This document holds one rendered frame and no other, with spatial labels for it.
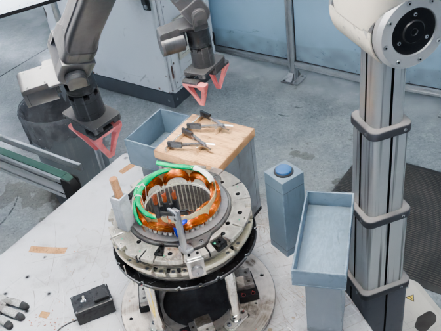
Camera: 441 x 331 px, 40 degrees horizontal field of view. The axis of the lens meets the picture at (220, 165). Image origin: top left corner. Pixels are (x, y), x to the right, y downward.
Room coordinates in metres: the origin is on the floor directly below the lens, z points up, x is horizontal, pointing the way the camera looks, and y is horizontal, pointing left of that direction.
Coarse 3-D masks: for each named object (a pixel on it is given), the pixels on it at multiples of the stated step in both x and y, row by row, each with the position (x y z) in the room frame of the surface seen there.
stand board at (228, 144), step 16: (208, 128) 1.39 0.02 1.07; (240, 128) 1.36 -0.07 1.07; (160, 144) 1.34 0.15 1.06; (208, 144) 1.31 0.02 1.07; (224, 144) 1.30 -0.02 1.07; (240, 144) 1.29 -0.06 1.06; (176, 160) 1.28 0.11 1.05; (192, 160) 1.25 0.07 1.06; (208, 160) 1.24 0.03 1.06; (224, 160) 1.23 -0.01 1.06
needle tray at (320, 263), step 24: (312, 192) 1.06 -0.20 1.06; (336, 192) 1.05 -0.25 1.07; (312, 216) 1.03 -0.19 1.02; (336, 216) 1.01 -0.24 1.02; (312, 240) 0.95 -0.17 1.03; (336, 240) 0.94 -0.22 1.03; (312, 264) 0.88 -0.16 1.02; (336, 264) 0.87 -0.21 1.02; (312, 288) 0.90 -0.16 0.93; (336, 288) 0.81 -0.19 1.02; (312, 312) 0.90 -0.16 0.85; (336, 312) 0.88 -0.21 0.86
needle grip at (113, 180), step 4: (112, 176) 1.01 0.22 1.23; (112, 180) 1.00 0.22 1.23; (116, 180) 1.00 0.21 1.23; (112, 184) 1.00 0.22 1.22; (116, 184) 1.00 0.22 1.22; (112, 188) 1.00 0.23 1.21; (116, 188) 1.00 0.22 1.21; (120, 188) 1.01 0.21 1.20; (116, 192) 1.00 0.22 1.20; (120, 192) 1.00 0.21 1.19; (116, 196) 1.00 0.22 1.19; (120, 196) 1.00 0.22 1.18
